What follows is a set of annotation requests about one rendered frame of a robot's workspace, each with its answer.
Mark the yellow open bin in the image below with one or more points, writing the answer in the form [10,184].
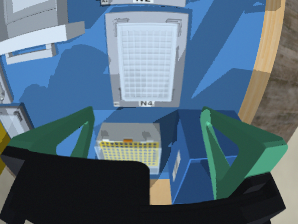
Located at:
[4,140]

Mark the blue open-top box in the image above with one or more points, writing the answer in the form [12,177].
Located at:
[188,146]

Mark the blue bench mat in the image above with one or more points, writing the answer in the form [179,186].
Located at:
[222,45]

